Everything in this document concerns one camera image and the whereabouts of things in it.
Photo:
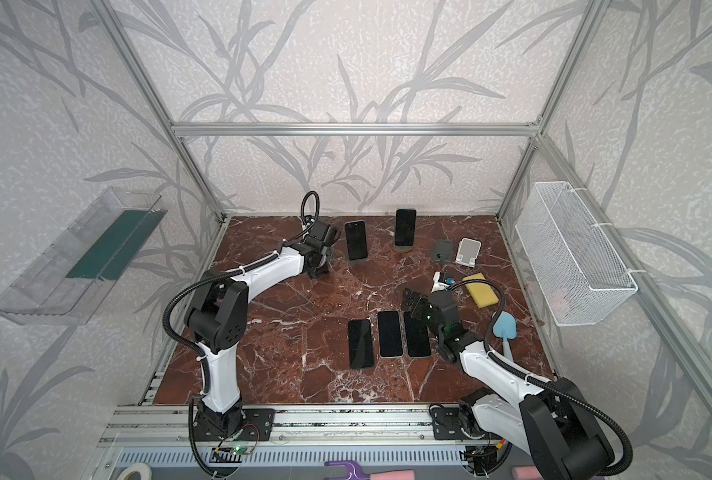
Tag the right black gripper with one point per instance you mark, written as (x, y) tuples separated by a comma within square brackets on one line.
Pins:
[(419, 305)]

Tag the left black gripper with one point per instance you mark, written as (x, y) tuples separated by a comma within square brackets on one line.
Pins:
[(321, 260)]

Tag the teal phone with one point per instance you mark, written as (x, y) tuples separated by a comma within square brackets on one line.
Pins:
[(417, 337)]

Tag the pink-edged phone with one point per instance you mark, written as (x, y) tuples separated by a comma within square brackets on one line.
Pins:
[(356, 238)]

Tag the white-edged phone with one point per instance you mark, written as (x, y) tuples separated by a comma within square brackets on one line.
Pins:
[(389, 330)]

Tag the white folding phone stand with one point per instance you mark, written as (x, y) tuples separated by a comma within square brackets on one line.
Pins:
[(468, 252)]

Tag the black phone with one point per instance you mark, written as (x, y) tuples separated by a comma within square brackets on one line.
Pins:
[(361, 351)]

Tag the dark phone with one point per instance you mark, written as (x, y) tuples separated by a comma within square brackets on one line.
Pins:
[(405, 227)]

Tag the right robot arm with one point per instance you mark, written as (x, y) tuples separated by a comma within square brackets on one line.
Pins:
[(566, 437)]

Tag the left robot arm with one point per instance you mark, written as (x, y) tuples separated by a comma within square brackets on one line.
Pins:
[(210, 317)]

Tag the grey round phone stand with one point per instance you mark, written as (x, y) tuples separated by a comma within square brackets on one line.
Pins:
[(443, 251)]

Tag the yellow sponge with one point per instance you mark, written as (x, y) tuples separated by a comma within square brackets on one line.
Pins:
[(482, 295)]

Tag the light blue sponge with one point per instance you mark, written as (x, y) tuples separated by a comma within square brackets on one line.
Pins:
[(505, 328)]

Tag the purple pink scoop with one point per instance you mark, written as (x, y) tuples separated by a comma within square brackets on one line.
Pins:
[(525, 473)]

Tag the purple plastic tool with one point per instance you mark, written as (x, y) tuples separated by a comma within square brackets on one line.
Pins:
[(354, 471)]

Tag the white tape roll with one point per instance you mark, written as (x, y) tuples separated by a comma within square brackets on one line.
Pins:
[(137, 471)]

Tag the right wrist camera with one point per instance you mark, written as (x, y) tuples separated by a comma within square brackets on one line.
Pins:
[(442, 281)]

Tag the white wire mesh basket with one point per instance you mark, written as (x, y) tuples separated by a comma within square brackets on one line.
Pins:
[(580, 274)]

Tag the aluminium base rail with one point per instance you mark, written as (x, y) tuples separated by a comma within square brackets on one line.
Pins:
[(296, 435)]

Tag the clear acrylic wall shelf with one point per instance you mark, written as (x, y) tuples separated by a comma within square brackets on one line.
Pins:
[(67, 283)]

